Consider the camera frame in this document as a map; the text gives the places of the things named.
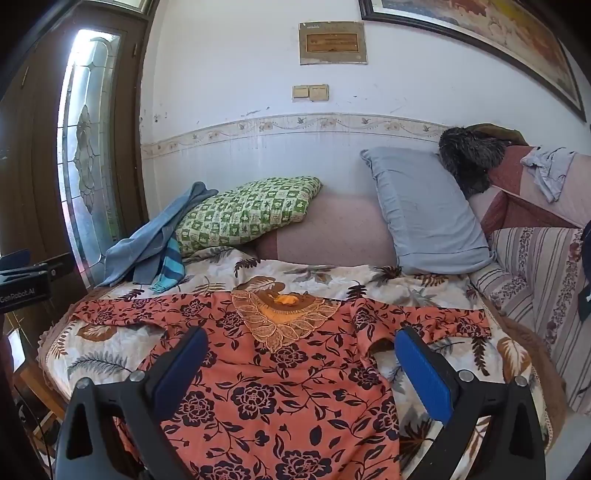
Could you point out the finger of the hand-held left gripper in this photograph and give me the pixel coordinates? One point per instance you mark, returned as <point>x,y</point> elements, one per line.
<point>55,266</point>

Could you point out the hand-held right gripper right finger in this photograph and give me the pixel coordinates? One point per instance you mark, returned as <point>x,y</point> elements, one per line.
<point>422,374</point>

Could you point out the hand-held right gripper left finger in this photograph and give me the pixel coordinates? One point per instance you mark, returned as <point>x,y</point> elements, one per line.
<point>184,364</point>

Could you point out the orange floral garment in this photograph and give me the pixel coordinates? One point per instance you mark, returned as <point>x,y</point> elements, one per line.
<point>277,392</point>

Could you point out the wooden stool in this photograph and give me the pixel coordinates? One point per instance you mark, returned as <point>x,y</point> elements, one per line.
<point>32,383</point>

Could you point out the grey-blue garment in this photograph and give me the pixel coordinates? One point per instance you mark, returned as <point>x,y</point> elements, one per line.
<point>147,240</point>

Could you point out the teal striped garment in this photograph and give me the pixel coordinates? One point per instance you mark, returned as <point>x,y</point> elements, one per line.
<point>170,265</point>

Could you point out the stained glass window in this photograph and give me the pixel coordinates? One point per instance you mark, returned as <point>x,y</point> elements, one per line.
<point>87,138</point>

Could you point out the leaf-printed beige blanket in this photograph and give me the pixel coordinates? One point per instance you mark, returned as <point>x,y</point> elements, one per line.
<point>300,277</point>

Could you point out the striped floral sofa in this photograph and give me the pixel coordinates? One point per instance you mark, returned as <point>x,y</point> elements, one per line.
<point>531,267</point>

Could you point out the pale blue pillow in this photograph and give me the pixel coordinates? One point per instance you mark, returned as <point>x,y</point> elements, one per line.
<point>425,217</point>

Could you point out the green checked pillow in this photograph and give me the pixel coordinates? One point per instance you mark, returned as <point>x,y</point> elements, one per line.
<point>244,212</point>

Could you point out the pink bolster cushion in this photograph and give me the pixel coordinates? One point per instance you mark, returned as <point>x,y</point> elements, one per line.
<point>332,230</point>

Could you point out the black object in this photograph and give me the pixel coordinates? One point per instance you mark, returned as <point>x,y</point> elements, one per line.
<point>585,300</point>

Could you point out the dark furry cloth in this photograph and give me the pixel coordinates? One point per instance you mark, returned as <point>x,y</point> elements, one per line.
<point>471,157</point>

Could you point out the light grey cloth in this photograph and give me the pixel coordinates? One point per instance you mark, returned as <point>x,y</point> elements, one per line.
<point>549,170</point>

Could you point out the olive brown cloth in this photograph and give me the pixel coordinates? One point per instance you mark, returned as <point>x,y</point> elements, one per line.
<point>503,134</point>

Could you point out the framed painting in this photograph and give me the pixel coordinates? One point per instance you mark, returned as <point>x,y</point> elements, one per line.
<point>485,27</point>

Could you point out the dark wooden door frame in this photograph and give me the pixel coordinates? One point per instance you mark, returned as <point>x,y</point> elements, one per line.
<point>37,161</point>

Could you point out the beige light switch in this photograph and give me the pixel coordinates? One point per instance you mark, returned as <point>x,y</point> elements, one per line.
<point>301,92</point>
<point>319,92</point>

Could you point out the framed wall plaque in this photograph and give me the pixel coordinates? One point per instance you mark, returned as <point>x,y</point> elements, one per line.
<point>332,44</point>

